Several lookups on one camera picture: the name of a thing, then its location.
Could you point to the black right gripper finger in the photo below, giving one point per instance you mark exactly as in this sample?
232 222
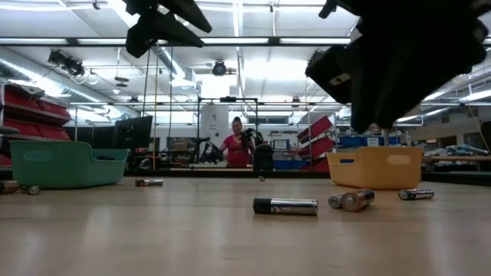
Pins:
379 107

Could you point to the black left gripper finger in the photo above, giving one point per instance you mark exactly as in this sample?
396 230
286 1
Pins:
153 32
184 13

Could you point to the silver black battery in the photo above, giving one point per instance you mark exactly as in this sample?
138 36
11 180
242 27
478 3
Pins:
356 200
291 207
335 201
149 183
416 194

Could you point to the black background robot arm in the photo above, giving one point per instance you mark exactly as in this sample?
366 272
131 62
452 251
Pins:
211 155

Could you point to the blue storage bins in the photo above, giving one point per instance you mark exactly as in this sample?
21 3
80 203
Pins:
353 142

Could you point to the yellow plastic bin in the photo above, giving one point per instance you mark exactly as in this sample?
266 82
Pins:
368 172

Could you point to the tilted red bin rack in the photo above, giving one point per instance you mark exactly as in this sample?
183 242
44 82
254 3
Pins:
316 128

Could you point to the wooden background table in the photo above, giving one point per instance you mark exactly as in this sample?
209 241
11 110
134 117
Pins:
452 158

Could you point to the black ceiling spotlight cluster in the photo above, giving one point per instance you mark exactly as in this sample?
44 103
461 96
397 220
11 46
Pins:
69 65

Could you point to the black monitor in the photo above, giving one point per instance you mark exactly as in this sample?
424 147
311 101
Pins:
132 132

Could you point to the white pillar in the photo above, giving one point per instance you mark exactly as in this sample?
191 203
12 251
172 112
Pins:
213 122

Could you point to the red bin shelf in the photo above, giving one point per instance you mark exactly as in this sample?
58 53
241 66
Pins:
34 111

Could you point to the person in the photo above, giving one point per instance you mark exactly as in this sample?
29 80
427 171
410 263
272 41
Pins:
236 153

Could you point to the green plastic bin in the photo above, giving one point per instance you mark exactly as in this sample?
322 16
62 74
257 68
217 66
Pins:
57 168

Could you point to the small dark cylinder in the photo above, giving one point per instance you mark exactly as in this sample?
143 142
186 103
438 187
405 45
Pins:
32 190

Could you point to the brown cylinder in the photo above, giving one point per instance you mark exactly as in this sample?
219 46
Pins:
7 187

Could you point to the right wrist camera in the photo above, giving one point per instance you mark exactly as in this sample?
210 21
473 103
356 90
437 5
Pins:
326 73

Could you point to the round black ceiling camera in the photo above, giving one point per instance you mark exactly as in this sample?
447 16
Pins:
219 69

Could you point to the black overhead frame beam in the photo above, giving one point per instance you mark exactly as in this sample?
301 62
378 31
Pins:
274 41

